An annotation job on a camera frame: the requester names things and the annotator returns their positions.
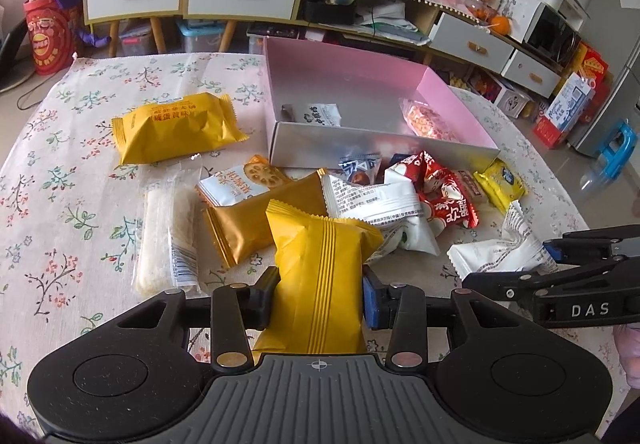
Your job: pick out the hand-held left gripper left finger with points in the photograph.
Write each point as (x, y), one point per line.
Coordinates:
(265, 296)

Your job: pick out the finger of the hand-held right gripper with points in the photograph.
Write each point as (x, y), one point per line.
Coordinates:
(500, 285)
(554, 250)

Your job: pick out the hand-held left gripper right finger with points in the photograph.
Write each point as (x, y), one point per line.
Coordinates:
(372, 304)

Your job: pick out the white crimped snack packet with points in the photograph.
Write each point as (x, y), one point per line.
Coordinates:
(500, 254)

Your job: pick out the yellow striped snack packet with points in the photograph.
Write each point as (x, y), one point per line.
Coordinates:
(320, 274)

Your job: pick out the golden yellow snack packet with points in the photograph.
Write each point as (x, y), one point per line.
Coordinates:
(250, 229)

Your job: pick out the red and white snack packet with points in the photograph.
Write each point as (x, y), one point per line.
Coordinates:
(450, 199)
(402, 171)

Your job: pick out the white text-printed snack packet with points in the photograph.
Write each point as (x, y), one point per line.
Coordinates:
(370, 201)

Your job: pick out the brown beef snack packet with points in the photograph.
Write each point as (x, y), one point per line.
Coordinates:
(471, 186)

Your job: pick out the white lotus root chip packet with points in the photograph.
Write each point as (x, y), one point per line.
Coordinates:
(235, 186)

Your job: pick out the clear rice cracker packet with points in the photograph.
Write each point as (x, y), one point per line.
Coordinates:
(160, 234)

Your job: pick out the pink cardboard box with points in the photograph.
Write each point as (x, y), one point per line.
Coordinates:
(350, 73)

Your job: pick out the small yellow biscuit packet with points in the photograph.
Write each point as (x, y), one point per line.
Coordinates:
(500, 184)

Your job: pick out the blue plastic stool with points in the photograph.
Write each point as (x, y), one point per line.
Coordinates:
(617, 151)

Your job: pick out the blue and white candy packet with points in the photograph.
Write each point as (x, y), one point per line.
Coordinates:
(360, 168)

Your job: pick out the blue and white carton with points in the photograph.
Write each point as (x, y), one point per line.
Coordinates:
(565, 108)

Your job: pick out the pink clear snack packet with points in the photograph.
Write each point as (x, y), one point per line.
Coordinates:
(427, 121)

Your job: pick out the red snack box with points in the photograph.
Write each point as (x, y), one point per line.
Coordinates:
(592, 66)

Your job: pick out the small white snack packet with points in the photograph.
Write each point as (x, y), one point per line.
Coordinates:
(320, 114)

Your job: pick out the yellow printed snack packet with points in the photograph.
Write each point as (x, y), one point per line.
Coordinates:
(170, 128)

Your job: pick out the grey refrigerator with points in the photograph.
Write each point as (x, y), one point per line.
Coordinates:
(615, 63)

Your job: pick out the black microwave oven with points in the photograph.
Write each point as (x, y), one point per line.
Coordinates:
(550, 36)

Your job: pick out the low wooden tv cabinet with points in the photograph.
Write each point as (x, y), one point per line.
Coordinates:
(475, 43)

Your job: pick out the orange fruit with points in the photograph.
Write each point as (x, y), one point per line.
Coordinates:
(501, 25)

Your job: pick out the clear plastic storage bin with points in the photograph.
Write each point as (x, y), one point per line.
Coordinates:
(200, 38)
(135, 41)

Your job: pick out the black box on shelf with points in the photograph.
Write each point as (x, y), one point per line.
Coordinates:
(330, 11)

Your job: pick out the red gift bag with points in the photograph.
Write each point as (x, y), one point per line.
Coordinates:
(50, 38)

